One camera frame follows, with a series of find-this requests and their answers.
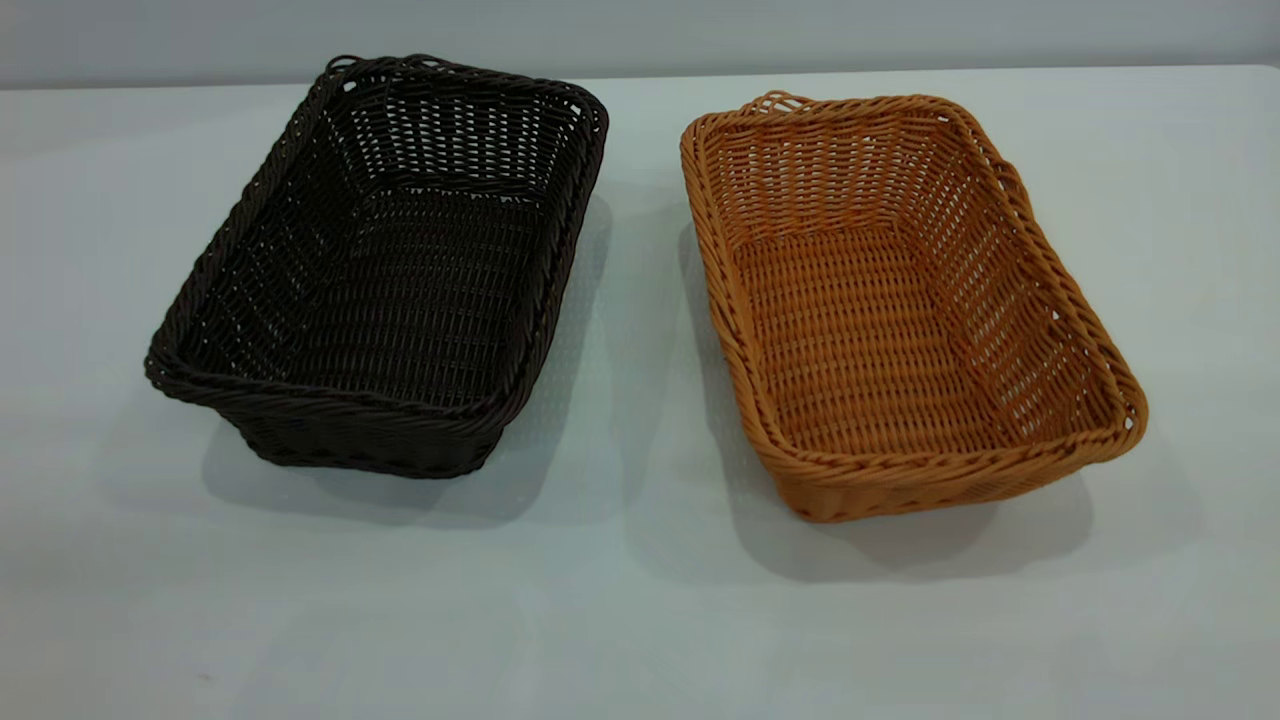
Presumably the orange wicker basket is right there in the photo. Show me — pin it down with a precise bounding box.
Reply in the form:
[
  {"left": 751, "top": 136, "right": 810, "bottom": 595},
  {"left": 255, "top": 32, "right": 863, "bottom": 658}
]
[{"left": 680, "top": 90, "right": 1149, "bottom": 524}]

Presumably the black wicker basket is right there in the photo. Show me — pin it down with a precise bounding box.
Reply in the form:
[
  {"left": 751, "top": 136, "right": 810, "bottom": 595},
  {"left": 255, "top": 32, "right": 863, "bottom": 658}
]
[{"left": 144, "top": 53, "right": 610, "bottom": 480}]

